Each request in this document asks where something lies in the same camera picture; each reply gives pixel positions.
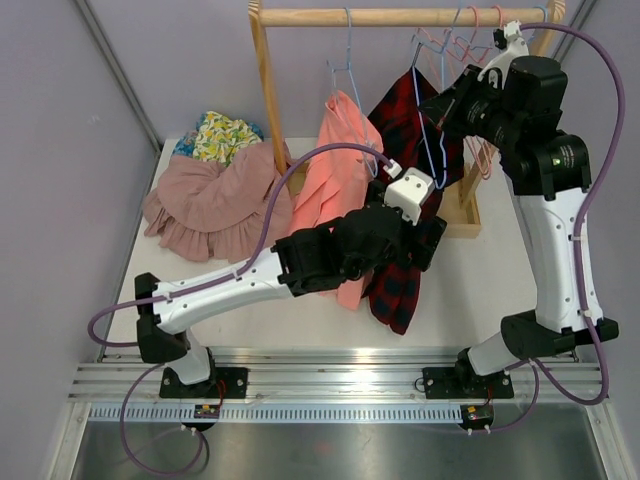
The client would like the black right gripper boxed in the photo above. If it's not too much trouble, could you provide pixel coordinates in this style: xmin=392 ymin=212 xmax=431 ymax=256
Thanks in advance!
xmin=420 ymin=65 xmax=523 ymax=151

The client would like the red black plaid skirt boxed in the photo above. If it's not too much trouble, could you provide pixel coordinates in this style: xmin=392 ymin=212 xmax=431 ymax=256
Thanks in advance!
xmin=366 ymin=71 xmax=464 ymax=335

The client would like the pink hanger with ruffled garment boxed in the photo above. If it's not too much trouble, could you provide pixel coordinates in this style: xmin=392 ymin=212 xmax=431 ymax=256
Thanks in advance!
xmin=410 ymin=4 xmax=494 ymax=176

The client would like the pink wire hanger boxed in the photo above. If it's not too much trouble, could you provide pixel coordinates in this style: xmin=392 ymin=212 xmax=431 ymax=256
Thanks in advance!
xmin=452 ymin=4 xmax=509 ymax=66

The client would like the dusty pink ruffled garment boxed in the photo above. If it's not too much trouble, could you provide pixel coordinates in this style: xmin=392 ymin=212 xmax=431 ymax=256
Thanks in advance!
xmin=143 ymin=142 xmax=281 ymax=263

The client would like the blue floral skirt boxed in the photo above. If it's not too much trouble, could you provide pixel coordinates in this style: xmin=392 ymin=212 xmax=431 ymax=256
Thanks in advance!
xmin=173 ymin=114 xmax=264 ymax=158

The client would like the blue hanger with plaid skirt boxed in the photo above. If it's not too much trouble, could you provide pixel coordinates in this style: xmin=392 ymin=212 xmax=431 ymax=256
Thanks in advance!
xmin=409 ymin=1 xmax=461 ymax=192

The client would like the lemon print skirt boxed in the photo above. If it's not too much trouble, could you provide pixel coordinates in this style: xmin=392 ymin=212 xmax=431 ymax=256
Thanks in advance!
xmin=192 ymin=111 xmax=263 ymax=167

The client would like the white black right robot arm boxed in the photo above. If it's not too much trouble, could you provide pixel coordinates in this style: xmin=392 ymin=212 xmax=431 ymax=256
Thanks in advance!
xmin=420 ymin=55 xmax=619 ymax=396

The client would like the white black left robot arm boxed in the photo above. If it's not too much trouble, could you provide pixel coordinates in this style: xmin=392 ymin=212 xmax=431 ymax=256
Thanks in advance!
xmin=134 ymin=174 xmax=438 ymax=399

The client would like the blue hanger with pink skirt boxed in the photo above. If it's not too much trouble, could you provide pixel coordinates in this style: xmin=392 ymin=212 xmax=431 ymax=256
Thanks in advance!
xmin=326 ymin=5 xmax=380 ymax=179

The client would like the salmon pink skirt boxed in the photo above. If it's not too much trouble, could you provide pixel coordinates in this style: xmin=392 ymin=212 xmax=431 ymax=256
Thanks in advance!
xmin=289 ymin=89 xmax=385 ymax=312

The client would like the wooden clothes rack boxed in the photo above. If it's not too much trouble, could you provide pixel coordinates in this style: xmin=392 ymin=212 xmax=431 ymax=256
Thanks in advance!
xmin=248 ymin=1 xmax=566 ymax=239

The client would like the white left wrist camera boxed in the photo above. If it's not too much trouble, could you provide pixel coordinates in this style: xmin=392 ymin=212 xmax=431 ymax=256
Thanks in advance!
xmin=383 ymin=160 xmax=435 ymax=226

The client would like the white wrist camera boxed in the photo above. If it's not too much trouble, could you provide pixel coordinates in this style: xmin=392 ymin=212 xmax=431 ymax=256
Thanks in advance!
xmin=477 ymin=20 xmax=529 ymax=88
xmin=383 ymin=160 xmax=435 ymax=226

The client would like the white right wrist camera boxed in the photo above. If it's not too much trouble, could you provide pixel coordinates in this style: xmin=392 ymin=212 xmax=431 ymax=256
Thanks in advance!
xmin=477 ymin=20 xmax=529 ymax=88

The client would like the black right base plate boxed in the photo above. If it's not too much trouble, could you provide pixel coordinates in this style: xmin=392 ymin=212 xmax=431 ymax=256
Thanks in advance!
xmin=422 ymin=367 xmax=515 ymax=400

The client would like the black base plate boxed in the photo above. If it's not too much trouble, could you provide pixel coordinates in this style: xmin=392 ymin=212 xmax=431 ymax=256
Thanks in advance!
xmin=422 ymin=367 xmax=515 ymax=400
xmin=159 ymin=367 xmax=249 ymax=400

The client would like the aluminium mounting rail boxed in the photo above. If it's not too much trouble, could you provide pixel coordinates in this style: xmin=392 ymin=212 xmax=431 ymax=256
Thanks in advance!
xmin=67 ymin=347 xmax=614 ymax=404

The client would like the white slotted cable duct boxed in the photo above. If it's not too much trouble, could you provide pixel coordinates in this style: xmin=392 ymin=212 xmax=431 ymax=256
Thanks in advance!
xmin=89 ymin=402 xmax=462 ymax=424

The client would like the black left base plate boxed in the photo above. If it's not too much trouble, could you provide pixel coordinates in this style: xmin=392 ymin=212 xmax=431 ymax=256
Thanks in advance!
xmin=159 ymin=367 xmax=249 ymax=400

